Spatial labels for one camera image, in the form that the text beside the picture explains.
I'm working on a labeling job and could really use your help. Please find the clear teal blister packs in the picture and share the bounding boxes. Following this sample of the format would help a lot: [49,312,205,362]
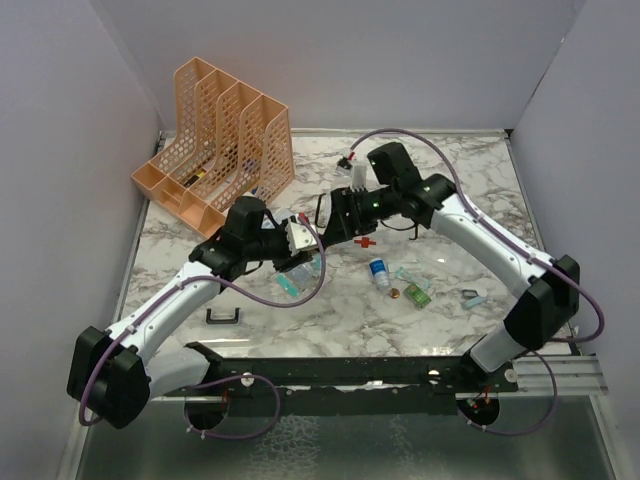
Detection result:
[276,255,322,298]

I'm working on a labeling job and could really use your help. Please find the blue labelled small bottle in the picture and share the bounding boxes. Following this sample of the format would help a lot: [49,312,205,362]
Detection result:
[368,258,391,291]

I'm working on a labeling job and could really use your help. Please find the light blue clip item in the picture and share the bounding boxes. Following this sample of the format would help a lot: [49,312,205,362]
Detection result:
[461,288,488,310]

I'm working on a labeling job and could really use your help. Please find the clear teal sachet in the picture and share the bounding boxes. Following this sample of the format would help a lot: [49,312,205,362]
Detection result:
[395,267,431,290]

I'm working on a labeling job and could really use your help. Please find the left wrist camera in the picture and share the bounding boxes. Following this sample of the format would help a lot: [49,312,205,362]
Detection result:
[285,221,318,256]

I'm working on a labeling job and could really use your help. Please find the blue white medicine carton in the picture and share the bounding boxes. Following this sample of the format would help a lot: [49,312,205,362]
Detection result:
[262,208,299,232]

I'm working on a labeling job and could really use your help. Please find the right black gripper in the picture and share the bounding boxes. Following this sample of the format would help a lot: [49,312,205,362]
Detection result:
[321,184,398,246]

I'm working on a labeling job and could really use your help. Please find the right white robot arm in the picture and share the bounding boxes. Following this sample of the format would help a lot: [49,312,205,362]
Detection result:
[321,142,580,391]

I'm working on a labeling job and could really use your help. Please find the green small medicine box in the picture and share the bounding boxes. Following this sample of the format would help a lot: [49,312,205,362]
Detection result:
[403,283,431,308]

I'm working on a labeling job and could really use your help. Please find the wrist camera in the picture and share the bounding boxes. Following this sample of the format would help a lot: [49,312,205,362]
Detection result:
[333,153,367,191]
[285,221,318,256]

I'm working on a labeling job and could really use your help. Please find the clear plastic medicine box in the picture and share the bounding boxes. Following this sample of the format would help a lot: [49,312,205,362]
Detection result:
[314,179,451,271]

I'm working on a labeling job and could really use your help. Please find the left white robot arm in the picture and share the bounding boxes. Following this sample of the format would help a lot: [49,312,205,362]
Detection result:
[67,196,323,428]

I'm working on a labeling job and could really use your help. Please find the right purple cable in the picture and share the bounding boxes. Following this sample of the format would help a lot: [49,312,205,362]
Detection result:
[349,128,604,439]

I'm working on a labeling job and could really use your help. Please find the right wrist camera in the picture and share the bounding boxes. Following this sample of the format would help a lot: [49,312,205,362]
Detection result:
[333,153,367,191]

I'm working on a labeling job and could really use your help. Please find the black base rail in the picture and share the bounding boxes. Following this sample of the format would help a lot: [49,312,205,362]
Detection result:
[166,342,518,417]

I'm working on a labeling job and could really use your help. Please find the black box lid handle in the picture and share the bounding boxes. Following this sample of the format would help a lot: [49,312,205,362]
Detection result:
[205,307,241,325]

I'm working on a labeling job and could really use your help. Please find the peach plastic file organizer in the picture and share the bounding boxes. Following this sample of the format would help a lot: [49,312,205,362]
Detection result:
[132,57,294,238]

